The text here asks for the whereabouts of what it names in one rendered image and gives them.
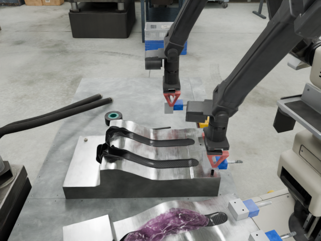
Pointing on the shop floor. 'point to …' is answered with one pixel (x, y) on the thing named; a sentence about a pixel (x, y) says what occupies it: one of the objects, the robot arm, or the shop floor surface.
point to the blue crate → (154, 44)
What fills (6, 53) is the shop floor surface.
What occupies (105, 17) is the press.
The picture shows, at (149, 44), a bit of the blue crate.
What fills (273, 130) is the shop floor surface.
